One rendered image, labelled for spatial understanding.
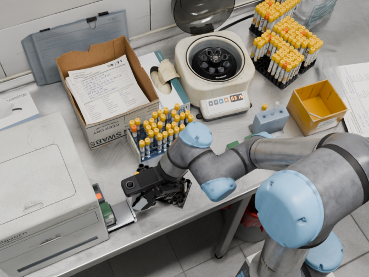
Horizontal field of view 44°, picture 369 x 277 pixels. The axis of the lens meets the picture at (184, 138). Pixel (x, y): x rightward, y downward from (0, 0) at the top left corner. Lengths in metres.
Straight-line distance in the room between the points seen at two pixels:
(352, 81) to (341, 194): 1.04
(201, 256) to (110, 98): 1.04
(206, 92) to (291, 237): 0.83
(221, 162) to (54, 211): 0.40
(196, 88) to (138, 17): 0.34
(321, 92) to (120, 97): 0.69
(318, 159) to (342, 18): 1.27
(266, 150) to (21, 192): 0.57
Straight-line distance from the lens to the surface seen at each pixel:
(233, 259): 2.27
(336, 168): 0.74
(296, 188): 0.71
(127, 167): 1.44
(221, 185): 1.07
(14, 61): 1.59
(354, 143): 0.79
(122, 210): 1.34
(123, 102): 1.50
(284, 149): 0.97
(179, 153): 1.12
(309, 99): 1.65
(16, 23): 1.48
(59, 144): 1.16
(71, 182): 1.11
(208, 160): 1.09
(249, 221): 1.94
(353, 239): 2.47
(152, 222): 1.37
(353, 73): 1.77
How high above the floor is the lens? 2.16
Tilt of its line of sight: 60 degrees down
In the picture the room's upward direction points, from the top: 6 degrees clockwise
